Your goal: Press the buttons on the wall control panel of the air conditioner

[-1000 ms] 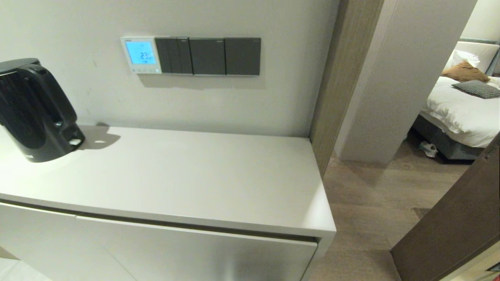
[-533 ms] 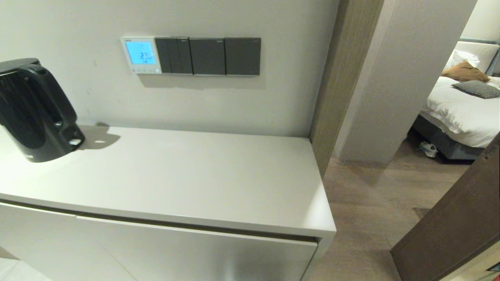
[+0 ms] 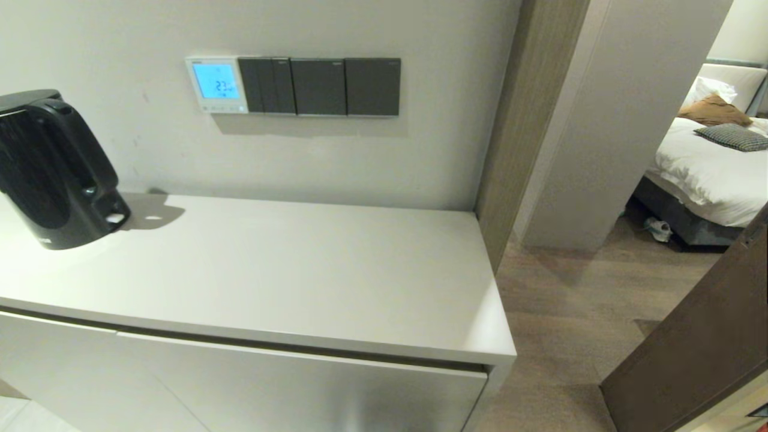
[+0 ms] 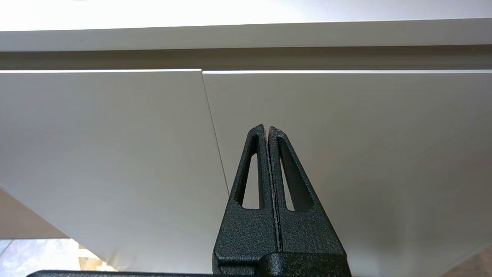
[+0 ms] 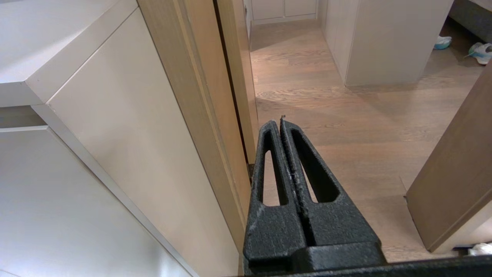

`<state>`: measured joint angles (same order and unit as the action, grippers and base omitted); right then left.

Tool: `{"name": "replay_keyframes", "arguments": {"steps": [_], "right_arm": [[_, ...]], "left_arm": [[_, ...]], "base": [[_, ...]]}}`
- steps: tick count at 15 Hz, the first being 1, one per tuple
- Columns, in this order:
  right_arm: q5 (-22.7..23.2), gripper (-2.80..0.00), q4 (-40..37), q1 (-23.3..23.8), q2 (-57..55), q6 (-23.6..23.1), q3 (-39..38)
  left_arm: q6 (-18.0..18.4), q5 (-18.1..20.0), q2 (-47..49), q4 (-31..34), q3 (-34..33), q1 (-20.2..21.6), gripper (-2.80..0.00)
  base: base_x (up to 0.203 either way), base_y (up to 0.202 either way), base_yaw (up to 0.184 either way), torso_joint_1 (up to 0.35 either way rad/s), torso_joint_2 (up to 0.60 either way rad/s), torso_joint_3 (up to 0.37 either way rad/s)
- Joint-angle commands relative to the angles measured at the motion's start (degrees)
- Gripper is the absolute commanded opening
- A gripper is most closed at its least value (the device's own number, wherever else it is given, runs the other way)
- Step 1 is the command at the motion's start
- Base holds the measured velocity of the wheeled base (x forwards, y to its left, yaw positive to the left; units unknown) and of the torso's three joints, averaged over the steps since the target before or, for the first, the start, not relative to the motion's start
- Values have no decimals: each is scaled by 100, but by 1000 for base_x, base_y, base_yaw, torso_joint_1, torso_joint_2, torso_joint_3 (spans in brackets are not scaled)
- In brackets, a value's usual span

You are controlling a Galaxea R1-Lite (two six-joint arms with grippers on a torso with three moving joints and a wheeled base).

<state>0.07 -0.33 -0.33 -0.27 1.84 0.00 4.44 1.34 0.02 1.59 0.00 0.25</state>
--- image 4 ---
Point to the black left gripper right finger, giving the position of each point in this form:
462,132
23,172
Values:
307,234

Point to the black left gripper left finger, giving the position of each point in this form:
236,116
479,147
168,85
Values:
246,238

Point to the white cabinet door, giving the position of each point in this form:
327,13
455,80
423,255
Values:
384,154
96,154

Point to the white cabinet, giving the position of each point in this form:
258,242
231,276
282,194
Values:
230,36

